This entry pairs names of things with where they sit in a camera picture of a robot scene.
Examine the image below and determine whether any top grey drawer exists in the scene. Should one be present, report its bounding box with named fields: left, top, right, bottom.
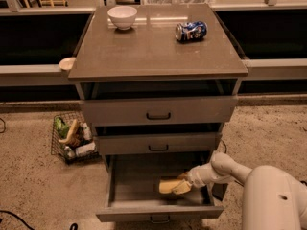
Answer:
left=80, top=96, right=238, bottom=126

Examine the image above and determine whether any black cable at left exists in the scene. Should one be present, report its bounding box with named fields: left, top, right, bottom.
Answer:
left=0, top=209, right=36, bottom=230

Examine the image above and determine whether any yellow banana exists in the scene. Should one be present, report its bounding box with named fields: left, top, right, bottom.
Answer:
left=59, top=120, right=80, bottom=146

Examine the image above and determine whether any white packet in basket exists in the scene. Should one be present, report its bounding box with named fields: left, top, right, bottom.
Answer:
left=75, top=142, right=96, bottom=157

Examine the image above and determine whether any yellow sponge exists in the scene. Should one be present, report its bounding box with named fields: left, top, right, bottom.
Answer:
left=158, top=179, right=184, bottom=194

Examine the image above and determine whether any white ceramic bowl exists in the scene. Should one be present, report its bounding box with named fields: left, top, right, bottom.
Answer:
left=107, top=6, right=137, bottom=30

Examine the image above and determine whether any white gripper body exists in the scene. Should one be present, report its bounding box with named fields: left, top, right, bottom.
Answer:
left=187, top=166, right=205, bottom=188

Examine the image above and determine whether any green snack bag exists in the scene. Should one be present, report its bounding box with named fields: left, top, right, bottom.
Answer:
left=54, top=116, right=69, bottom=139

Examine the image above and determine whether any blue soda can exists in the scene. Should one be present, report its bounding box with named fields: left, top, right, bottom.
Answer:
left=176, top=21, right=207, bottom=42

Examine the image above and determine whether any middle grey drawer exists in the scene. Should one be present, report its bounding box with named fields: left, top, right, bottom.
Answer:
left=95, top=132, right=222, bottom=155

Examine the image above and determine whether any grey drawer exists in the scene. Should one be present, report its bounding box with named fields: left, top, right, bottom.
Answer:
left=97, top=151, right=223, bottom=223
left=80, top=96, right=238, bottom=126
left=95, top=132, right=222, bottom=155

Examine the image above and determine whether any bottom grey drawer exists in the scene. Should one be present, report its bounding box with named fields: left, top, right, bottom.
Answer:
left=97, top=151, right=223, bottom=223

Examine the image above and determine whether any black wire basket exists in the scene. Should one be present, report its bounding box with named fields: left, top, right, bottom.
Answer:
left=51, top=111, right=100, bottom=164

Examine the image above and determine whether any white bottle in basket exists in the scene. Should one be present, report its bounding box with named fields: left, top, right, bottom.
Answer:
left=82, top=123, right=92, bottom=141

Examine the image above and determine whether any grey drawer cabinet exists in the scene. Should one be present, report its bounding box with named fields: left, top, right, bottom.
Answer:
left=67, top=4, right=249, bottom=224

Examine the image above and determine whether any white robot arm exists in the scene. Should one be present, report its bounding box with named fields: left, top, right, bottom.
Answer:
left=172, top=152, right=307, bottom=230

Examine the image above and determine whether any black power adapter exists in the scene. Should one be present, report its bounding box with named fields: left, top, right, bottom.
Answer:
left=212, top=183, right=228, bottom=201

